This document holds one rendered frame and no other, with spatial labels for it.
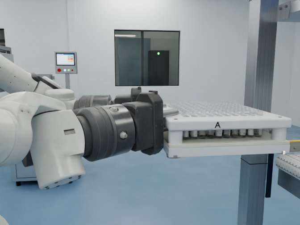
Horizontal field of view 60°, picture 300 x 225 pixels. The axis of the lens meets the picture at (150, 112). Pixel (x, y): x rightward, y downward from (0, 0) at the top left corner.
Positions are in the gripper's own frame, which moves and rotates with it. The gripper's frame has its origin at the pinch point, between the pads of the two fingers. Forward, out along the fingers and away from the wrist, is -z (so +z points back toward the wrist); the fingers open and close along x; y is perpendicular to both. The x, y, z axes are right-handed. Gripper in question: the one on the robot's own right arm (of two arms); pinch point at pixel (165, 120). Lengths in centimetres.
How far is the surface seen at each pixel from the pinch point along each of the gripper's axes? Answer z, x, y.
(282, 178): -45, 24, 5
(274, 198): -195, 109, -62
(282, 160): -42.8, 17.4, 5.9
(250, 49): -40.6, -16.0, -4.5
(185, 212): -115, 107, -99
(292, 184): -43, 24, 9
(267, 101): -42.4, -0.1, 0.7
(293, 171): -39.6, 18.9, 10.3
